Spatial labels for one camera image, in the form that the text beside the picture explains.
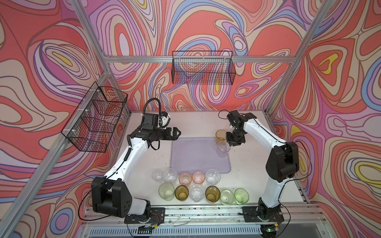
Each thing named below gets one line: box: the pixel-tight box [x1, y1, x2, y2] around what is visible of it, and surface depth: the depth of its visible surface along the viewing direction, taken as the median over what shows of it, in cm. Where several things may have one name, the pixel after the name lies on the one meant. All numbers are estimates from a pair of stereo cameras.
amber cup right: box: [204, 185, 221, 204], surface depth 75 cm
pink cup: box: [191, 170, 206, 184], surface depth 83 cm
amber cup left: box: [174, 184, 190, 202], surface depth 78 cm
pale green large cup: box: [158, 181, 176, 202], surface depth 75 cm
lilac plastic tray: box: [169, 136, 231, 175], surface depth 95 cm
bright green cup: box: [234, 187, 250, 205], surface depth 78 cm
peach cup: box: [178, 172, 192, 187], surface depth 85 cm
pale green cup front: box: [220, 188, 235, 206], surface depth 76 cm
